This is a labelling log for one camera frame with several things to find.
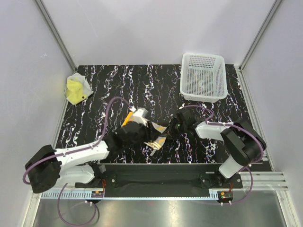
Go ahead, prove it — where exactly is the white slotted cable duct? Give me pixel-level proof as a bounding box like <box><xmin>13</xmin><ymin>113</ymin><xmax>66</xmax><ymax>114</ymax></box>
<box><xmin>41</xmin><ymin>189</ymin><xmax>218</xmax><ymax>201</ymax></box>

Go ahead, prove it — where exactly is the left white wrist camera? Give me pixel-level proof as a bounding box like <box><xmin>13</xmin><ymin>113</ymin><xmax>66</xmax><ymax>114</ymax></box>
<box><xmin>129</xmin><ymin>108</ymin><xmax>148</xmax><ymax>125</ymax></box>

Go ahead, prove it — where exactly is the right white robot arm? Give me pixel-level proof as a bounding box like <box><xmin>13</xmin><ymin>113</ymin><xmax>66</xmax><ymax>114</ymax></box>
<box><xmin>163</xmin><ymin>110</ymin><xmax>267</xmax><ymax>188</ymax></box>

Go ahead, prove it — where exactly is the connector block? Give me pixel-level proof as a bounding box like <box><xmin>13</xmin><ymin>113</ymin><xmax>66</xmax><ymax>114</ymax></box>
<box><xmin>219</xmin><ymin>191</ymin><xmax>233</xmax><ymax>201</ymax></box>
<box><xmin>91</xmin><ymin>191</ymin><xmax>104</xmax><ymax>198</ymax></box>

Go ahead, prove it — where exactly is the left connector block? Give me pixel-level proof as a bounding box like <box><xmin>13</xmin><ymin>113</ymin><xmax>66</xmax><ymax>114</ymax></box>
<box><xmin>91</xmin><ymin>191</ymin><xmax>104</xmax><ymax>198</ymax></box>

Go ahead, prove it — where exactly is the aluminium cross rail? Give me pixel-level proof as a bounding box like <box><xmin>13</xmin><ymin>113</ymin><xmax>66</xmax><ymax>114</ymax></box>
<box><xmin>32</xmin><ymin>172</ymin><xmax>289</xmax><ymax>190</ymax></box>

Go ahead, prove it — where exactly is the white perforated plastic basket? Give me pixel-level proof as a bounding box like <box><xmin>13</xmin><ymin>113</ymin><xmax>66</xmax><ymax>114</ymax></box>
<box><xmin>180</xmin><ymin>53</ymin><xmax>227</xmax><ymax>103</ymax></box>

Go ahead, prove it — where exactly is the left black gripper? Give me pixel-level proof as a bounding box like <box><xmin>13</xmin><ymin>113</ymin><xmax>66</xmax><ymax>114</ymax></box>
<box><xmin>125</xmin><ymin>120</ymin><xmax>161</xmax><ymax>149</ymax></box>

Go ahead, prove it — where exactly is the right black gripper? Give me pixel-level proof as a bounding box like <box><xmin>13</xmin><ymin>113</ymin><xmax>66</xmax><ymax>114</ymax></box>
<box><xmin>161</xmin><ymin>117</ymin><xmax>187</xmax><ymax>140</ymax></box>

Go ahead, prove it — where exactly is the orange towel with grey pattern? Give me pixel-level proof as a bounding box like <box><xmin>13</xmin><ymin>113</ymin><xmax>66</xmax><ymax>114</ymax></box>
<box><xmin>122</xmin><ymin>112</ymin><xmax>167</xmax><ymax>156</ymax></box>

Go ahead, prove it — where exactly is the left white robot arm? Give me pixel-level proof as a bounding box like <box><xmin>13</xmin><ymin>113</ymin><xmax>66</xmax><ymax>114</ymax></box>
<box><xmin>22</xmin><ymin>121</ymin><xmax>153</xmax><ymax>193</ymax></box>

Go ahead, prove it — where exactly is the right connector block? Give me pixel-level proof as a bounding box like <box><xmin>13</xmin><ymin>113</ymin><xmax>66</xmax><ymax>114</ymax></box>
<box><xmin>219</xmin><ymin>191</ymin><xmax>233</xmax><ymax>201</ymax></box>

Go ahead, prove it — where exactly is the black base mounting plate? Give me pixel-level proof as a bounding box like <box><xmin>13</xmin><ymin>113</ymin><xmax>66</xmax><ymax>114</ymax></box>
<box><xmin>75</xmin><ymin>164</ymin><xmax>243</xmax><ymax>199</ymax></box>

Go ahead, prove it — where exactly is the yellow and grey towel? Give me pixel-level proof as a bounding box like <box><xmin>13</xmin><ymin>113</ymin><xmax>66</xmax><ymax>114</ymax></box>
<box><xmin>64</xmin><ymin>73</ymin><xmax>93</xmax><ymax>105</ymax></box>

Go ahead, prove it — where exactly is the right aluminium frame post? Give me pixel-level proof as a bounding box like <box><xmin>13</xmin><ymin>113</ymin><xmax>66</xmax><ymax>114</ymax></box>
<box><xmin>239</xmin><ymin>0</ymin><xmax>284</xmax><ymax>72</ymax></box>

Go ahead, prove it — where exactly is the aluminium frame post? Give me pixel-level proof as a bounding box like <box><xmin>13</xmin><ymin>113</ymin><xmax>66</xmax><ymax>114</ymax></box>
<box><xmin>34</xmin><ymin>0</ymin><xmax>78</xmax><ymax>72</ymax></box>
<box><xmin>239</xmin><ymin>0</ymin><xmax>284</xmax><ymax>72</ymax></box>

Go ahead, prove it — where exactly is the left aluminium frame post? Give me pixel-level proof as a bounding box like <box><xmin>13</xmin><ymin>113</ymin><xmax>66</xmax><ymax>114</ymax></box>
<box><xmin>34</xmin><ymin>0</ymin><xmax>78</xmax><ymax>72</ymax></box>

